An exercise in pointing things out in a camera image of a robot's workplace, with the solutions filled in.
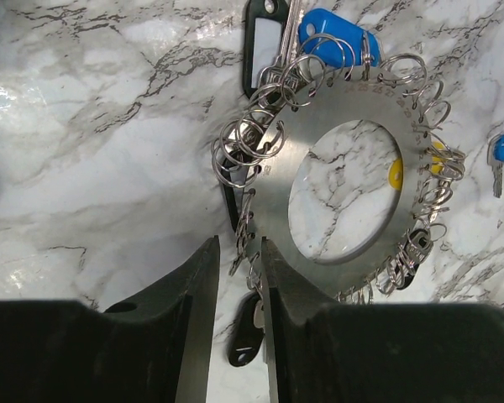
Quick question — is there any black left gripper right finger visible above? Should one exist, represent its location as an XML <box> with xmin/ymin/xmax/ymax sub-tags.
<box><xmin>261</xmin><ymin>239</ymin><xmax>504</xmax><ymax>402</ymax></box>

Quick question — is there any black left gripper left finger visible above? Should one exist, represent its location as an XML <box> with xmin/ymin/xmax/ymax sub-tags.
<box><xmin>0</xmin><ymin>238</ymin><xmax>219</xmax><ymax>402</ymax></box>

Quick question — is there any round metal key ring disc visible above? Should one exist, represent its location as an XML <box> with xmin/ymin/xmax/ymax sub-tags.
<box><xmin>212</xmin><ymin>35</ymin><xmax>467</xmax><ymax>306</ymax></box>

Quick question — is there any blue key tag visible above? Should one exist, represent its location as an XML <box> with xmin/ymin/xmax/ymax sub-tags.
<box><xmin>298</xmin><ymin>8</ymin><xmax>381</xmax><ymax>69</ymax></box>
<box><xmin>487</xmin><ymin>132</ymin><xmax>504</xmax><ymax>198</ymax></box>

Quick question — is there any black key tag lower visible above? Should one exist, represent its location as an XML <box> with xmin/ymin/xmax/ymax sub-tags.
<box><xmin>227</xmin><ymin>293</ymin><xmax>264</xmax><ymax>368</ymax></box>

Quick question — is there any black key tag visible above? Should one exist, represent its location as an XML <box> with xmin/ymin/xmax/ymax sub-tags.
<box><xmin>219</xmin><ymin>157</ymin><xmax>248</xmax><ymax>232</ymax></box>
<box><xmin>227</xmin><ymin>293</ymin><xmax>264</xmax><ymax>368</ymax></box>

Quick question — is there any yellow key tag inner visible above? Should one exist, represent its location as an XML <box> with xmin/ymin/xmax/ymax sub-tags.
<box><xmin>387</xmin><ymin>141</ymin><xmax>446</xmax><ymax>191</ymax></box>

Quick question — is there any black key tag upper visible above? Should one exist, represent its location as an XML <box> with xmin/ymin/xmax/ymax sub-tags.
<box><xmin>219</xmin><ymin>157</ymin><xmax>248</xmax><ymax>232</ymax></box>

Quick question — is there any blue key tag on disc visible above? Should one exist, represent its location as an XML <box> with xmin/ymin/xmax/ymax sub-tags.
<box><xmin>298</xmin><ymin>8</ymin><xmax>381</xmax><ymax>69</ymax></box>

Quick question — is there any clear key tag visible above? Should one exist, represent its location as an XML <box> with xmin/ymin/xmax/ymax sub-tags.
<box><xmin>241</xmin><ymin>0</ymin><xmax>289</xmax><ymax>97</ymax></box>

